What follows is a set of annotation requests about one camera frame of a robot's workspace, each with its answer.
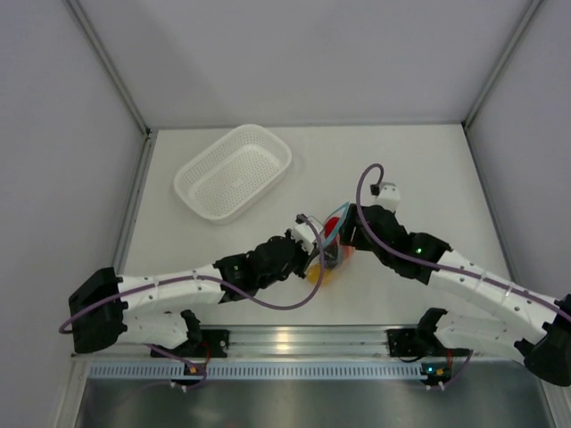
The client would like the orange fake food piece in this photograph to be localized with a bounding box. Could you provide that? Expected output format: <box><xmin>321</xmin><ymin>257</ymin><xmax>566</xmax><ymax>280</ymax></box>
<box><xmin>305</xmin><ymin>264</ymin><xmax>341</xmax><ymax>286</ymax></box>

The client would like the red fake tomato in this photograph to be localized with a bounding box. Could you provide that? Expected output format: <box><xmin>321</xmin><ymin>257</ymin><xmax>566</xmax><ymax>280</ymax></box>
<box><xmin>324</xmin><ymin>216</ymin><xmax>340</xmax><ymax>243</ymax></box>

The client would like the clear zip top bag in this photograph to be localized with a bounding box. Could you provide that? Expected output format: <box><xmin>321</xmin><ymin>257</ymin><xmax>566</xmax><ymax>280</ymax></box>
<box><xmin>305</xmin><ymin>202</ymin><xmax>354</xmax><ymax>286</ymax></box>

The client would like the dark fake food piece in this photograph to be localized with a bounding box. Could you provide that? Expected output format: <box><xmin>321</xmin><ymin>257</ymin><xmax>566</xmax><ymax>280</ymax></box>
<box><xmin>325</xmin><ymin>243</ymin><xmax>345</xmax><ymax>269</ymax></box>

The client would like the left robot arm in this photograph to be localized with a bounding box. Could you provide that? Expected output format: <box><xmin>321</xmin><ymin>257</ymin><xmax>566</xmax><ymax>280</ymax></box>
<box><xmin>63</xmin><ymin>232</ymin><xmax>316</xmax><ymax>356</ymax></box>

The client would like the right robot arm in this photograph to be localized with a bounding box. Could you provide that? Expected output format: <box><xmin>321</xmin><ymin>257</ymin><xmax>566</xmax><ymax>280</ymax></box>
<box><xmin>340</xmin><ymin>203</ymin><xmax>570</xmax><ymax>387</ymax></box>

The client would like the white perforated plastic basket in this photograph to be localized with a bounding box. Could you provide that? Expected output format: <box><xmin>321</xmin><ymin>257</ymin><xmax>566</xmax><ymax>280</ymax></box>
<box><xmin>173</xmin><ymin>124</ymin><xmax>293</xmax><ymax>225</ymax></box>

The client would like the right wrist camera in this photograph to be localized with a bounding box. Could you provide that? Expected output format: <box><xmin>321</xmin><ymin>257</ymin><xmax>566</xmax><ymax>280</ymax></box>
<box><xmin>369</xmin><ymin>182</ymin><xmax>401</xmax><ymax>213</ymax></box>

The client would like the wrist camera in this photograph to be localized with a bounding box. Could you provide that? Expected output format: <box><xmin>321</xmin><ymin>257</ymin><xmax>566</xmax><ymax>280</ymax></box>
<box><xmin>369</xmin><ymin>182</ymin><xmax>401</xmax><ymax>213</ymax></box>
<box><xmin>292</xmin><ymin>214</ymin><xmax>323</xmax><ymax>253</ymax></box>

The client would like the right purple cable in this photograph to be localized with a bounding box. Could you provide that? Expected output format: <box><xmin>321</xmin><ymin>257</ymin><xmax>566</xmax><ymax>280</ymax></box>
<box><xmin>355</xmin><ymin>164</ymin><xmax>571</xmax><ymax>320</ymax></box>

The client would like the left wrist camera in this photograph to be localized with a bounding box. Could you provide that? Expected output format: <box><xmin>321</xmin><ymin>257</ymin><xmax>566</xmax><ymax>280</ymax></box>
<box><xmin>292</xmin><ymin>214</ymin><xmax>323</xmax><ymax>253</ymax></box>

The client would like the aluminium mounting rail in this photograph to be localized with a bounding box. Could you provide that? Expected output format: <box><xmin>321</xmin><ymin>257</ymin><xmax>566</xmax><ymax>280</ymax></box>
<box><xmin>72</xmin><ymin>314</ymin><xmax>554</xmax><ymax>360</ymax></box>

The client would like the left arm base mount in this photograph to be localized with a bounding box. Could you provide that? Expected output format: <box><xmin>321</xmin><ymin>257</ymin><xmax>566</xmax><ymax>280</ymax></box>
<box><xmin>160</xmin><ymin>329</ymin><xmax>230</xmax><ymax>358</ymax></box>

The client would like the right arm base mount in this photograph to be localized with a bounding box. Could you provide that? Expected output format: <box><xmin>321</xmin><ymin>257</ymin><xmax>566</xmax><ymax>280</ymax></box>
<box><xmin>386</xmin><ymin>328</ymin><xmax>448</xmax><ymax>358</ymax></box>

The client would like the slotted cable duct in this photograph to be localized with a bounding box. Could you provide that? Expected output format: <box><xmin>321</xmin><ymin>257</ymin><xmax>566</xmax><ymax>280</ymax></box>
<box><xmin>87</xmin><ymin>361</ymin><xmax>448</xmax><ymax>381</ymax></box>

